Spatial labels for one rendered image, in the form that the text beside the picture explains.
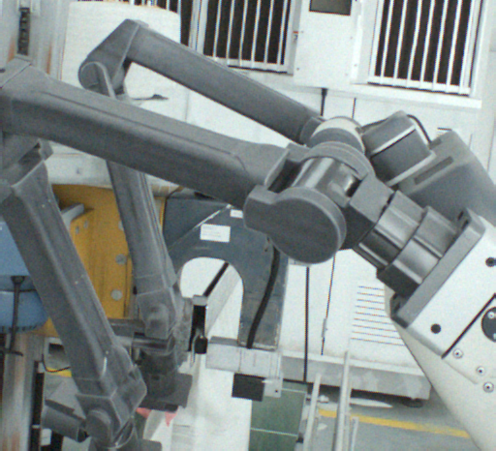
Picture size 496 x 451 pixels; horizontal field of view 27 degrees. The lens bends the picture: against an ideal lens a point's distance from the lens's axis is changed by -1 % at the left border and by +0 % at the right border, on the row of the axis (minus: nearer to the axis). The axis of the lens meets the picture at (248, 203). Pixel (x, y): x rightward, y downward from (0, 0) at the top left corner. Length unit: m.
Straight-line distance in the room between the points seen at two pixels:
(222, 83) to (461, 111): 3.15
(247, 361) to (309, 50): 2.30
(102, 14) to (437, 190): 0.82
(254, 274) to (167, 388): 0.36
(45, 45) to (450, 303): 1.27
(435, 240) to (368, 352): 3.89
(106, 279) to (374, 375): 3.01
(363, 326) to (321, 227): 3.87
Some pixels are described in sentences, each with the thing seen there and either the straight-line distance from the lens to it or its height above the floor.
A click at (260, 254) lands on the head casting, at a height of 1.25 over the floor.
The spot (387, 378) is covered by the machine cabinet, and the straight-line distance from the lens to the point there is 4.91.
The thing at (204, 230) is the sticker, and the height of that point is 1.28.
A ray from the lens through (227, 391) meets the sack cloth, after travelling 2.38.
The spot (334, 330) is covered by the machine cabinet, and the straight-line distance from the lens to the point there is 4.81.
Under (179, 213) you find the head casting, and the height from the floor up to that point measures 1.31.
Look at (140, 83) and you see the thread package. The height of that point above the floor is 1.56.
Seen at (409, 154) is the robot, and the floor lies 1.55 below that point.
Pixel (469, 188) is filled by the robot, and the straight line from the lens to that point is 1.10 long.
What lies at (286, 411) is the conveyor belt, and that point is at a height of 0.38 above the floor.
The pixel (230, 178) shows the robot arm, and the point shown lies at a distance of 0.99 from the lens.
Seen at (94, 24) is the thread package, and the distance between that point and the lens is 1.76.
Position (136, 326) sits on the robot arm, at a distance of 1.65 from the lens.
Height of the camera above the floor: 1.68
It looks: 10 degrees down
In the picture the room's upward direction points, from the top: 7 degrees clockwise
